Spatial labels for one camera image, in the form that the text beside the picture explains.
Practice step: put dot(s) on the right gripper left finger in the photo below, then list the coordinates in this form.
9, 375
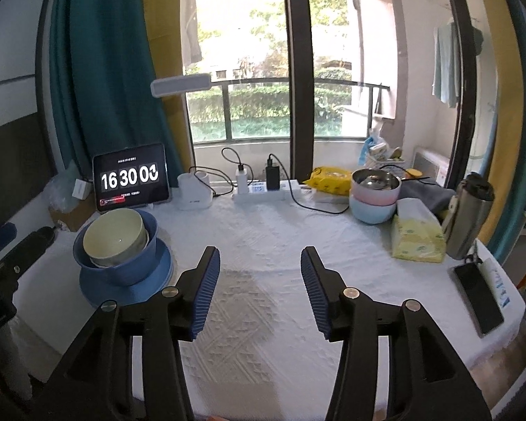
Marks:
125, 362

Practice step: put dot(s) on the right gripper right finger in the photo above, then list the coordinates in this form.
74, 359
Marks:
427, 378

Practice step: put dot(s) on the cream green bowl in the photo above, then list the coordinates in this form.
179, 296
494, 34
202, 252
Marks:
115, 237

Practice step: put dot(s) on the black smartphone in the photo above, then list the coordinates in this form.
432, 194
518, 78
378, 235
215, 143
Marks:
484, 307

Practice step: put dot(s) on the clear plastic bag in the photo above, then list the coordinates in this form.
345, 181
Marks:
59, 190

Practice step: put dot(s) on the cardboard box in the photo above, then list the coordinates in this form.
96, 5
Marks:
73, 220

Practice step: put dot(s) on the small white box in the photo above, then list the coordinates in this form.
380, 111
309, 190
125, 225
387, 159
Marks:
82, 189

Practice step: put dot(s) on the yellow tissue pack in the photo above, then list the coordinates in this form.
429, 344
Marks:
416, 234

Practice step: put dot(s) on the white lace tablecloth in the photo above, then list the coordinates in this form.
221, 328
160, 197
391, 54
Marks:
260, 355

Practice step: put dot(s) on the tablet showing clock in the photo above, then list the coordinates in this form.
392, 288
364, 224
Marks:
132, 177

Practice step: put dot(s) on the light blue steel bowl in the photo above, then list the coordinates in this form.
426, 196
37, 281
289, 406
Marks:
371, 214

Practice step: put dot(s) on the steel thermos bottle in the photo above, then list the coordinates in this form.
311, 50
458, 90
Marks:
468, 211

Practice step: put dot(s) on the grey folded cloth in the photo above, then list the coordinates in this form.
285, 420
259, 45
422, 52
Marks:
435, 197

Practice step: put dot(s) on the pink steel bowl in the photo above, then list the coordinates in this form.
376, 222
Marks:
375, 186

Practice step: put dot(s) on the white microwave oven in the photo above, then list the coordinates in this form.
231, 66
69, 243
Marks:
431, 164

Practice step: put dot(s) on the white desk lamp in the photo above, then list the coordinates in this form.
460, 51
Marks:
194, 192

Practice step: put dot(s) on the yellow wet wipes pack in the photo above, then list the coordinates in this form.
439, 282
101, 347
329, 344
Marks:
331, 180

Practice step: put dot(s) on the white storage basket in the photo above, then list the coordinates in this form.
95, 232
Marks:
382, 154

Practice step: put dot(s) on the white power strip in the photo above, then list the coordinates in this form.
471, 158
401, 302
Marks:
258, 192

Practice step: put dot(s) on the white phone charger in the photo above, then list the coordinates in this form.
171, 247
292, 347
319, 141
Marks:
242, 179

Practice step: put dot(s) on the black power adapter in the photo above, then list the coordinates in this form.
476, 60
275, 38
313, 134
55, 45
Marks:
272, 177

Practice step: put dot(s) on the hanging light shirt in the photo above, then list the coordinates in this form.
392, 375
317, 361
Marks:
447, 65

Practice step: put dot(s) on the white balcony railing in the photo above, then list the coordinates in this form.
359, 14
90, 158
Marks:
260, 109

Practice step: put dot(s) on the yellow right curtain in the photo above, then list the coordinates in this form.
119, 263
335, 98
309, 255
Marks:
510, 110

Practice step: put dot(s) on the dark window frame post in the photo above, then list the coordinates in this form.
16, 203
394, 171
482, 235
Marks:
301, 83

